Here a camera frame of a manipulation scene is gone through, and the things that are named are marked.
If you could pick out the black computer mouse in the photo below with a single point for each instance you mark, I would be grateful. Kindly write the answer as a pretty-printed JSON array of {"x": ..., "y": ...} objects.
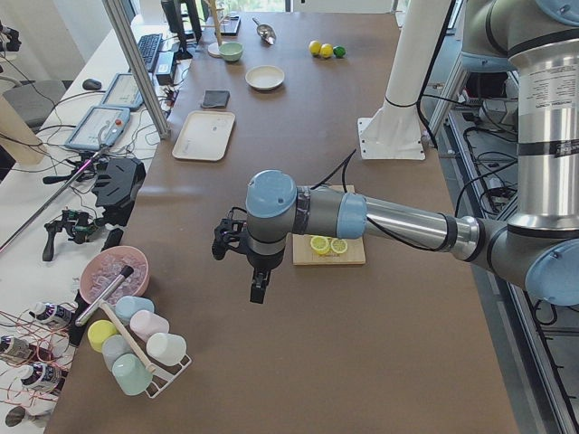
[{"x": 91, "y": 84}]

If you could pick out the lemon slice right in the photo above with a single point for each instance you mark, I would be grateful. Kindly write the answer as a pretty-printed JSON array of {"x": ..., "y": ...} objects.
[{"x": 338, "y": 246}]

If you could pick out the bamboo cutting board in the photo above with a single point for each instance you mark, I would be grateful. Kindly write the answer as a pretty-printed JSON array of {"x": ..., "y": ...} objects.
[{"x": 329, "y": 253}]

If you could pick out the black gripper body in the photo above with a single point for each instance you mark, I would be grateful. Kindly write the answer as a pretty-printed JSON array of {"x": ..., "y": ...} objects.
[{"x": 264, "y": 260}]

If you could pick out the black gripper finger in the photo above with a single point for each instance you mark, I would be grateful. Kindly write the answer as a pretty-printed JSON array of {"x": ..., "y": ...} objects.
[
  {"x": 266, "y": 278},
  {"x": 256, "y": 295}
]

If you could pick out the lemon slice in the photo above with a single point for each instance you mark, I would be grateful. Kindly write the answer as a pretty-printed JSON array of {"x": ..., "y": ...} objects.
[
  {"x": 338, "y": 246},
  {"x": 320, "y": 245}
]

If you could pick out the pink bowl of ice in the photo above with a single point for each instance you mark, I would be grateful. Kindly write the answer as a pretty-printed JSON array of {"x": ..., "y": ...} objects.
[{"x": 107, "y": 265}]

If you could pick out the white cup rack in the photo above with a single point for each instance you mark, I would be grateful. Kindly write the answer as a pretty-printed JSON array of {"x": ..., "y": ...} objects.
[{"x": 163, "y": 375}]

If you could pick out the aluminium frame post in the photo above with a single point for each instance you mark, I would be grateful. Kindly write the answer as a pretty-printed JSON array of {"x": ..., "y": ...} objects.
[{"x": 122, "y": 28}]

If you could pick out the black keyboard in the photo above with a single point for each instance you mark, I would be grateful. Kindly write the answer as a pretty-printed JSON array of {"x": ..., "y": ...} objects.
[{"x": 149, "y": 46}]

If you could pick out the grey cup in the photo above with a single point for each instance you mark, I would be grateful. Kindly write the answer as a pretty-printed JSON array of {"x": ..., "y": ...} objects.
[{"x": 114, "y": 347}]

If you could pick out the yellow lemon right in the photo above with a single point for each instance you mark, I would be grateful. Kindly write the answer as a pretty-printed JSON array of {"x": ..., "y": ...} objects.
[{"x": 326, "y": 51}]

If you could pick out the wooden stand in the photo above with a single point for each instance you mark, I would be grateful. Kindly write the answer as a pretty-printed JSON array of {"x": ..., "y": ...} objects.
[{"x": 214, "y": 49}]

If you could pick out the yellow lemon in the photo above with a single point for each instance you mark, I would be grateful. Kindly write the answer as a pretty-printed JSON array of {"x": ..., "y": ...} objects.
[
  {"x": 314, "y": 47},
  {"x": 326, "y": 51}
]

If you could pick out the black monitor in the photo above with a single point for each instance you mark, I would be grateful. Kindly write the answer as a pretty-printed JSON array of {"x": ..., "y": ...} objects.
[{"x": 184, "y": 22}]

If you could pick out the teach pendant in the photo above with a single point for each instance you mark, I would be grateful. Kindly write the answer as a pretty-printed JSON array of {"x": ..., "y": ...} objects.
[
  {"x": 123, "y": 92},
  {"x": 101, "y": 127}
]

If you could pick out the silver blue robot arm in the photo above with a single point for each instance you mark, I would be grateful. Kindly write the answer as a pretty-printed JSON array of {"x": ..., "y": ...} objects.
[{"x": 537, "y": 247}]

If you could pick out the green bowl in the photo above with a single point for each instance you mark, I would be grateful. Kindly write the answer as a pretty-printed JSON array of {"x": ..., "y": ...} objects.
[{"x": 231, "y": 51}]

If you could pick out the pink cup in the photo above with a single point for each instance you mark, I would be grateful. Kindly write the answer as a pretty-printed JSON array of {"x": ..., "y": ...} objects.
[{"x": 144, "y": 324}]

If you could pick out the black power box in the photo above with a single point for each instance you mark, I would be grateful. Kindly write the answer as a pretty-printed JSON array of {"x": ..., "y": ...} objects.
[{"x": 166, "y": 68}]

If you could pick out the lemon slice left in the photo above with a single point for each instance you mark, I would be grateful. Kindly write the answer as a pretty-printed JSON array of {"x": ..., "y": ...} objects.
[{"x": 320, "y": 245}]

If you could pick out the blue cup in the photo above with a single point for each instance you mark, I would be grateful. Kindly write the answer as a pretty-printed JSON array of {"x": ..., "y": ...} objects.
[{"x": 128, "y": 306}]

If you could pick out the far teach pendant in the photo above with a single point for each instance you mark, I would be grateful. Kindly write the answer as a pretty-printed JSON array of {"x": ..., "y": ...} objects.
[{"x": 123, "y": 92}]

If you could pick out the grey folded cloth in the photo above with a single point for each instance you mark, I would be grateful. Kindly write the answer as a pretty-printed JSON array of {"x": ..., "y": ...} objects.
[{"x": 215, "y": 99}]

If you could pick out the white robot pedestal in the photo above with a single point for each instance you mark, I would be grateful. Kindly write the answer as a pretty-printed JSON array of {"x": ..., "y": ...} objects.
[{"x": 394, "y": 131}]

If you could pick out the white cup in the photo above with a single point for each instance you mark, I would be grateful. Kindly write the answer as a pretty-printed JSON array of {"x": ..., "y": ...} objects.
[{"x": 168, "y": 349}]

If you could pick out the cream rabbit tray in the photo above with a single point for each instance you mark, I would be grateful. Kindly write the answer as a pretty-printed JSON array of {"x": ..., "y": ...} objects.
[{"x": 204, "y": 136}]

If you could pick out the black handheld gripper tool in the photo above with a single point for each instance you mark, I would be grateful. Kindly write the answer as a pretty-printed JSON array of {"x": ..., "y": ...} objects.
[{"x": 78, "y": 225}]

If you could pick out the metal scoop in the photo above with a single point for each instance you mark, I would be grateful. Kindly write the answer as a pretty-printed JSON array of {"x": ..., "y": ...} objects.
[{"x": 265, "y": 31}]

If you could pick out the white round plate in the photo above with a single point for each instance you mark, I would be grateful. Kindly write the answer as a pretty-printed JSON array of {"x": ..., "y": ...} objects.
[{"x": 265, "y": 77}]

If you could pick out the black plastic housing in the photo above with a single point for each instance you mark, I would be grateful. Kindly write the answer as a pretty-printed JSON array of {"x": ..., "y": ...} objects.
[{"x": 116, "y": 188}]

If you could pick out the metal black-tipped muddler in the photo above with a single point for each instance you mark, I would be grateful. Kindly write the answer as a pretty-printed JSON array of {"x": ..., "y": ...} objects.
[{"x": 83, "y": 318}]

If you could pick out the near teach pendant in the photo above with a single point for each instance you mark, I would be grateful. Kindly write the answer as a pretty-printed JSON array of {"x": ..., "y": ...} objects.
[{"x": 101, "y": 127}]

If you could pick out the yellow lemon left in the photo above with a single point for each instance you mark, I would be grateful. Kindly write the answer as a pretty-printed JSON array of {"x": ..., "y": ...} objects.
[{"x": 314, "y": 47}]

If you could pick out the yellow cup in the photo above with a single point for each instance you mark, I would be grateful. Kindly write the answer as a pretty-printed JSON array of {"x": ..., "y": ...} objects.
[{"x": 99, "y": 332}]

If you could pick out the mint green cup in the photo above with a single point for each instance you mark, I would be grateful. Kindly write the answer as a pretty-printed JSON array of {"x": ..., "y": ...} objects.
[{"x": 131, "y": 374}]

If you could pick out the green lime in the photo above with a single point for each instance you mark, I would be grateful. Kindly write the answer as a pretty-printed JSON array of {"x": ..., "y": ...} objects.
[{"x": 339, "y": 51}]

